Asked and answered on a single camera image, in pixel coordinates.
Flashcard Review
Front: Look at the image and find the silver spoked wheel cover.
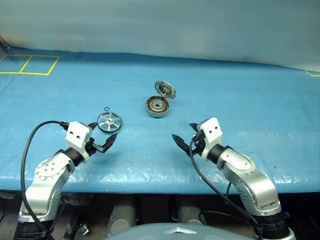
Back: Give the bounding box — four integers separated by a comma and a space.
96, 112, 124, 133

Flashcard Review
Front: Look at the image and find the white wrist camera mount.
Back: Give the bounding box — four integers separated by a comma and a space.
65, 121, 93, 161
198, 117, 224, 161

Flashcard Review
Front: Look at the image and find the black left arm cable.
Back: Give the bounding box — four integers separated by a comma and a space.
20, 120, 70, 235

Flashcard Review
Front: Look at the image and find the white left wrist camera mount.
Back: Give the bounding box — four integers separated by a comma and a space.
65, 121, 93, 161

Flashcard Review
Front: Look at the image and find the grey robot torso with emblem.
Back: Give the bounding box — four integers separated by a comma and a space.
106, 222, 222, 240

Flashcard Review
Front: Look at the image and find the motor housing with copper windings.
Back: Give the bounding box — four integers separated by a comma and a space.
145, 96, 174, 120

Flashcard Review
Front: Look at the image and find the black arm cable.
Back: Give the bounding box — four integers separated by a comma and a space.
188, 139, 264, 240
20, 120, 70, 235

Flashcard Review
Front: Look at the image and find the silver toothed gear plate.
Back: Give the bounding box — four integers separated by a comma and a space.
153, 80, 178, 101

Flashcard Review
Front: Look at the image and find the blue plastic table cover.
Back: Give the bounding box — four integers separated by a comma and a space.
0, 45, 320, 195

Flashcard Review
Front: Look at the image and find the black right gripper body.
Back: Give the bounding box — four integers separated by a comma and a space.
191, 129, 207, 157

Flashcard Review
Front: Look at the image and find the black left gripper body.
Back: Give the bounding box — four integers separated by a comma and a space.
84, 136, 99, 156

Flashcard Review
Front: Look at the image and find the yellow tape double square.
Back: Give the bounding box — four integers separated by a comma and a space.
0, 53, 61, 76

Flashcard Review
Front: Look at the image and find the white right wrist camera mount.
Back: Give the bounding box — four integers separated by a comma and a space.
198, 117, 224, 161

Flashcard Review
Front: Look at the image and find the dark object at table corner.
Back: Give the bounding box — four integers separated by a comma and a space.
0, 34, 11, 50

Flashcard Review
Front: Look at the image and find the small black silver clip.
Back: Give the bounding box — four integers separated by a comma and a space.
78, 223, 90, 236

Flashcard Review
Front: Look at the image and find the grey rounded cylinder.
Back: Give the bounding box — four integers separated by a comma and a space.
107, 199, 137, 237
177, 198, 208, 226

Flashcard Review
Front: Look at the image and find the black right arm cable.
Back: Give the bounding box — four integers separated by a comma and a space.
188, 139, 264, 240

